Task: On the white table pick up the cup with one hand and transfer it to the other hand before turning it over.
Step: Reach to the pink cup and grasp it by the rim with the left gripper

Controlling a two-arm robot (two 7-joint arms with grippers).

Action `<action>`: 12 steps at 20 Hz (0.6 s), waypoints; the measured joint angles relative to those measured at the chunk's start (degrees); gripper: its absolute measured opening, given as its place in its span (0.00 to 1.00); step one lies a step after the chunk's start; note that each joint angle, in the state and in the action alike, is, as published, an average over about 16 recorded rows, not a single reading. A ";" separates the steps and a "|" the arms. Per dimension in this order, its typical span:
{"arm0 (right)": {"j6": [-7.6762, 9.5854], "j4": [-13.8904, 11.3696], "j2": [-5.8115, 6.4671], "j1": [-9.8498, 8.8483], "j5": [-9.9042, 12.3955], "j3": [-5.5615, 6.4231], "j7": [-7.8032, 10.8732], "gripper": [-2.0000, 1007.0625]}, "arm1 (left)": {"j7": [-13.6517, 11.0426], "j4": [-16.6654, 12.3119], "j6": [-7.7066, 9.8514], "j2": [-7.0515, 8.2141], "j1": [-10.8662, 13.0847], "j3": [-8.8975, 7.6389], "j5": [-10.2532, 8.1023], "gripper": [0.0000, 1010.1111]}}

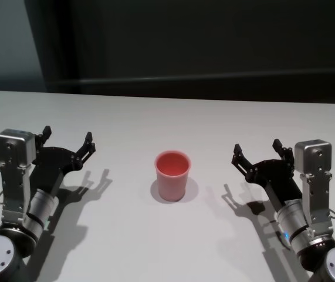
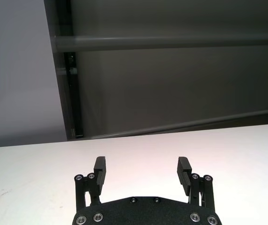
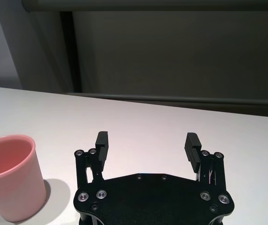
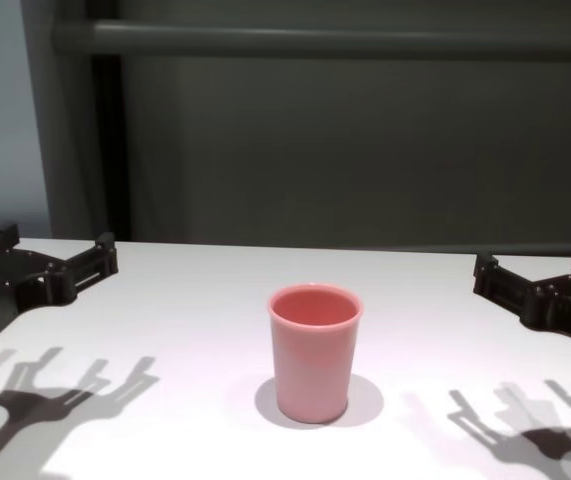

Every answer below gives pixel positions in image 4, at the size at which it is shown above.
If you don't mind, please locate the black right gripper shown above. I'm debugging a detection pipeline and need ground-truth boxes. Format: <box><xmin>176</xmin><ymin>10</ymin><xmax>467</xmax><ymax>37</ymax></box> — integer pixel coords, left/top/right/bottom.
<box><xmin>473</xmin><ymin>249</ymin><xmax>571</xmax><ymax>361</ymax></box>

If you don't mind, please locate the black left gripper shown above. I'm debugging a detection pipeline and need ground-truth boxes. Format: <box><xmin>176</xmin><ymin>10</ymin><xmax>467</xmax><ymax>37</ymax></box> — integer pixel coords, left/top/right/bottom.
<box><xmin>0</xmin><ymin>222</ymin><xmax>119</xmax><ymax>359</ymax></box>

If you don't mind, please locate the pink plastic cup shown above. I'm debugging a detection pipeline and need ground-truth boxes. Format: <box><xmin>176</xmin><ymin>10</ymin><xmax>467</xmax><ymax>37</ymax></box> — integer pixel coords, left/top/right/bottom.
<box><xmin>267</xmin><ymin>282</ymin><xmax>365</xmax><ymax>425</ymax></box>

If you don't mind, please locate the dark vertical frame post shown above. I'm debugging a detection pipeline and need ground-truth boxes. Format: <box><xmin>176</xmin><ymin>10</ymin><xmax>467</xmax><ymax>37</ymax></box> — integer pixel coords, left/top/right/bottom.
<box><xmin>19</xmin><ymin>0</ymin><xmax>131</xmax><ymax>242</ymax></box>

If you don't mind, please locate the dark low rail bar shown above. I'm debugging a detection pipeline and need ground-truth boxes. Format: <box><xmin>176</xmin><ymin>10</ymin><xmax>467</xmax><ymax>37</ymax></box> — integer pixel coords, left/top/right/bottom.
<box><xmin>114</xmin><ymin>230</ymin><xmax>571</xmax><ymax>249</ymax></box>

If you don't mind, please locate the grey horizontal rail bar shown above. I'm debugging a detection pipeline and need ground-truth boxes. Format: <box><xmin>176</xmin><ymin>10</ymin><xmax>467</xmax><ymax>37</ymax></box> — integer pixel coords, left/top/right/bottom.
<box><xmin>52</xmin><ymin>20</ymin><xmax>571</xmax><ymax>55</ymax></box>

